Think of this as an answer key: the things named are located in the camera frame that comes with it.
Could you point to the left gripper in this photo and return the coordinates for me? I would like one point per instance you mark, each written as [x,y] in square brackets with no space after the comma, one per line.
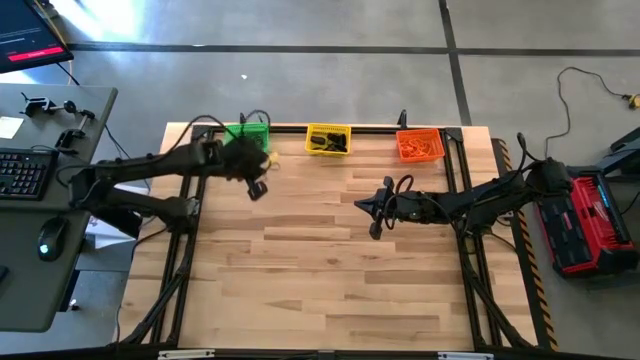
[245,160]

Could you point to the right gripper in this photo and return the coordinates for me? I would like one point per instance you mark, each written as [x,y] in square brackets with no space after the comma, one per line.
[410,206]

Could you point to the orange plastic basket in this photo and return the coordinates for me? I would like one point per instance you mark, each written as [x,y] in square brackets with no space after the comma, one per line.
[402,156]

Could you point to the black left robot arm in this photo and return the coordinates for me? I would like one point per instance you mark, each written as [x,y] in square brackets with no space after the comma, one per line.
[140,172]

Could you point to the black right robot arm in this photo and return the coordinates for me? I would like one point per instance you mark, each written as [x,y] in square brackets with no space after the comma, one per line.
[500,192]

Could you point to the green plastic basket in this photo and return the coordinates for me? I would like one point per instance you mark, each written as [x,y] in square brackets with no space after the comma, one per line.
[250,131]

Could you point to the yellow plastic basket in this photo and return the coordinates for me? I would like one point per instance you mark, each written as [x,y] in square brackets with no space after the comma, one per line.
[312,150]

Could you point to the black table clamp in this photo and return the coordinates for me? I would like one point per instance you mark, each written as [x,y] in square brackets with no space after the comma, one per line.
[243,119]
[402,119]

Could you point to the black desk leg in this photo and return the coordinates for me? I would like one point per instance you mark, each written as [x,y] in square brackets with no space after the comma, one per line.
[115,220]

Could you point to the white paper sheet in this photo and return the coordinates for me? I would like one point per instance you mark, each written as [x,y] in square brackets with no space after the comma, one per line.
[107,237]

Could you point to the yellow black hazard strip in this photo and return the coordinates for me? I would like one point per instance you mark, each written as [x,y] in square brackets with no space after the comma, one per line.
[535,280]

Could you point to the black desk clamp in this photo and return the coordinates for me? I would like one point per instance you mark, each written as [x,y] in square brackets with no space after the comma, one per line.
[70,135]
[35,104]

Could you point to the black computer mouse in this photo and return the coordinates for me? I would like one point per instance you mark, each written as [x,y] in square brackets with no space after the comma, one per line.
[50,240]

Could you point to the red and black tool box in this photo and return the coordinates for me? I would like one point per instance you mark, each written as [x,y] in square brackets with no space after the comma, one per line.
[590,235]

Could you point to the black backlit keyboard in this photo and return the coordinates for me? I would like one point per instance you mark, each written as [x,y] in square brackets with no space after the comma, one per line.
[25,175]

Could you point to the grey desk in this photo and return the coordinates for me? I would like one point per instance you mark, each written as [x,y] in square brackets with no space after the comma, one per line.
[30,280]

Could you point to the pale paper note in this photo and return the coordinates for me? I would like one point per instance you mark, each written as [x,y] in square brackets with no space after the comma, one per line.
[10,127]

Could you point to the dark blue equipment case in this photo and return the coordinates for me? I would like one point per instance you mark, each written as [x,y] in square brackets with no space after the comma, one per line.
[625,150]

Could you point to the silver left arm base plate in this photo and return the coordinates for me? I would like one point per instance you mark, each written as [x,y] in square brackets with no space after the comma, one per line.
[194,206]

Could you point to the silver frame bracket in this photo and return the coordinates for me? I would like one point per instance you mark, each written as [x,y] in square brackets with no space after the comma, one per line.
[186,354]
[465,356]

